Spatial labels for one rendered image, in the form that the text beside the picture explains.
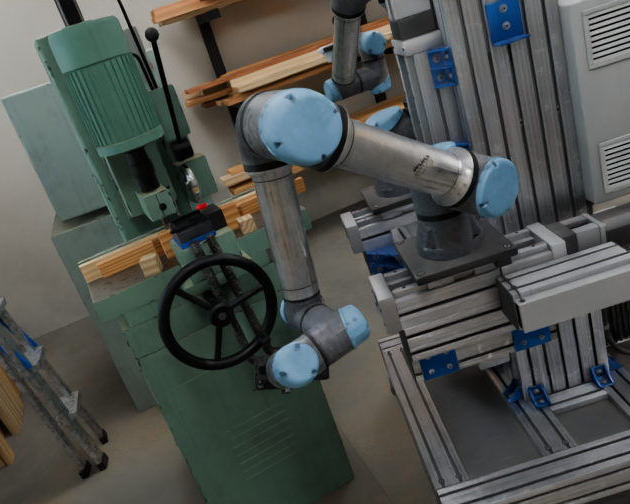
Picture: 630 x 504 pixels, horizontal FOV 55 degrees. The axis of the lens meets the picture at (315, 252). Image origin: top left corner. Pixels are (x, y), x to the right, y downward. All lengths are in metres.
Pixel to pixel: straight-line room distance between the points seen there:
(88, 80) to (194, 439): 0.98
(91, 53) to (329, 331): 0.88
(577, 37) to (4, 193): 3.31
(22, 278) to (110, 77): 2.71
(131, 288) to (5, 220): 2.55
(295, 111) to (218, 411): 1.04
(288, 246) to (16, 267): 3.14
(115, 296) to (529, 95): 1.10
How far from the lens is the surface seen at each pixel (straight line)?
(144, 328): 1.63
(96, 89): 1.60
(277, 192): 1.12
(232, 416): 1.79
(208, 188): 1.90
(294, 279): 1.17
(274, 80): 3.54
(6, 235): 4.10
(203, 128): 4.03
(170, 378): 1.70
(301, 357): 1.06
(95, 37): 1.59
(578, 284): 1.36
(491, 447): 1.76
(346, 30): 1.83
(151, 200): 1.66
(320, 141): 0.96
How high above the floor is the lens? 1.40
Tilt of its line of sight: 22 degrees down
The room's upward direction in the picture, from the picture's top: 18 degrees counter-clockwise
